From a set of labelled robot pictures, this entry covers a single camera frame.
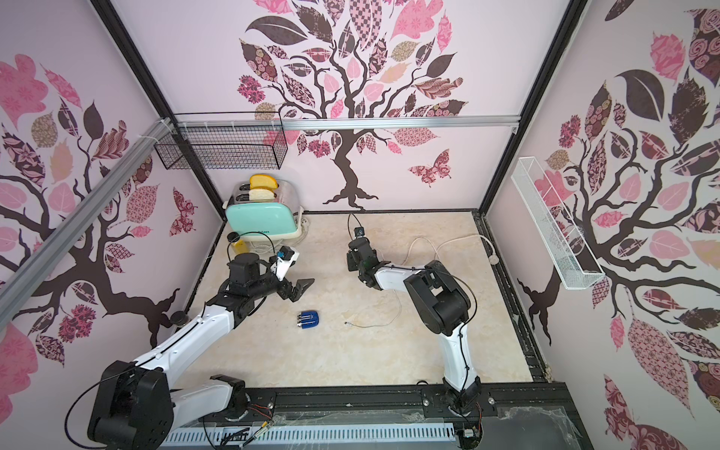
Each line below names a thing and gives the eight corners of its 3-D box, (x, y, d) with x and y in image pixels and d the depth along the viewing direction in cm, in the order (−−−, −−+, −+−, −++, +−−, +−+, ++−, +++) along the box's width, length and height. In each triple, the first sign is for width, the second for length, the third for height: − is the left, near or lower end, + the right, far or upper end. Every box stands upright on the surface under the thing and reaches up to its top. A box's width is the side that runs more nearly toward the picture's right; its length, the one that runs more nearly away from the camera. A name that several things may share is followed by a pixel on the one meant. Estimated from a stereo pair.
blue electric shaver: (298, 328, 90) (296, 324, 87) (300, 314, 93) (298, 310, 90) (318, 328, 90) (317, 324, 87) (320, 314, 93) (318, 310, 90)
